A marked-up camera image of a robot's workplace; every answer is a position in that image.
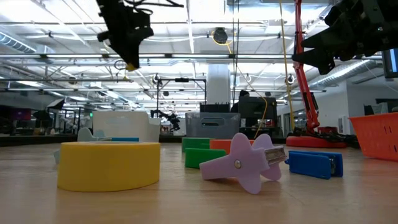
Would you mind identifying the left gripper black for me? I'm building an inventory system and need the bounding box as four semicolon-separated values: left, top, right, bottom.
96;0;155;70

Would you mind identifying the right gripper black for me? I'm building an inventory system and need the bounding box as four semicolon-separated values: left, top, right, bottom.
292;0;398;75

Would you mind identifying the green tape roll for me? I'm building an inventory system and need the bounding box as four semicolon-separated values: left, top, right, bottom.
182;137;215;153

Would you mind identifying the yellow tape roll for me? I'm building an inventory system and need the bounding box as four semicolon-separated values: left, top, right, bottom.
57;141;161;192

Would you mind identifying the orange tape roll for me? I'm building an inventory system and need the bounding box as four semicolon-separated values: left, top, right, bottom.
210;139;256;155

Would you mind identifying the silver clip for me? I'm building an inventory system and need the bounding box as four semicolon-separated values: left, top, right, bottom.
199;133;287;195

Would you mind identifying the red desk lamp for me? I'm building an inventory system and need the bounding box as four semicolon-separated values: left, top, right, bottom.
285;0;348;149

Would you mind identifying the white plastic bin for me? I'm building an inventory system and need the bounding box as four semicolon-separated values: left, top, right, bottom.
92;111;162;143

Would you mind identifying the black background monitor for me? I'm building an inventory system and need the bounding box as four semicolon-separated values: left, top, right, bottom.
238;96;277;128

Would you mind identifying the person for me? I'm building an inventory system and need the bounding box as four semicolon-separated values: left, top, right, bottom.
229;90;250;113

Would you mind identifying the orange perforated plastic basket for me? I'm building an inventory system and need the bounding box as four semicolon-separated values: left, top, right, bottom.
349;112;398;162

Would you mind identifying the black perforated panel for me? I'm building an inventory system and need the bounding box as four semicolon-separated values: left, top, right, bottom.
200;103;231;113

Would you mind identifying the grey translucent plastic bin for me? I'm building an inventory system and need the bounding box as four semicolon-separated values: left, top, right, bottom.
185;111;241;148

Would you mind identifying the black hanging cable loop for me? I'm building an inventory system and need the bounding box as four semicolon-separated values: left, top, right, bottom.
113;58;129;82

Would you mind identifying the yellow hanging cord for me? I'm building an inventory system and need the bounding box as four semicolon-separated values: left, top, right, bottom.
279;0;295;131

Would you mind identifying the black background gantry frame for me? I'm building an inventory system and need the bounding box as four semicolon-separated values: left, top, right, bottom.
156;77;208;119

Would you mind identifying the black cable reel yellow cord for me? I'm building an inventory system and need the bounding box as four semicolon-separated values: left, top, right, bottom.
211;27;269;139

